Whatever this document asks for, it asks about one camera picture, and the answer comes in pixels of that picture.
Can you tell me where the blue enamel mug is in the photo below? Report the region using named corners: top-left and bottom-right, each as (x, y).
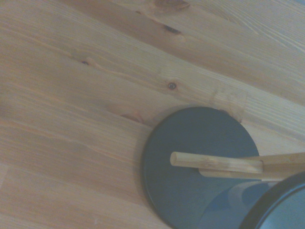
top-left (197, 171), bottom-right (305, 229)

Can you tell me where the wooden mug tree black base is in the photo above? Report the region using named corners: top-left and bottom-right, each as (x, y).
top-left (142, 106), bottom-right (305, 229)

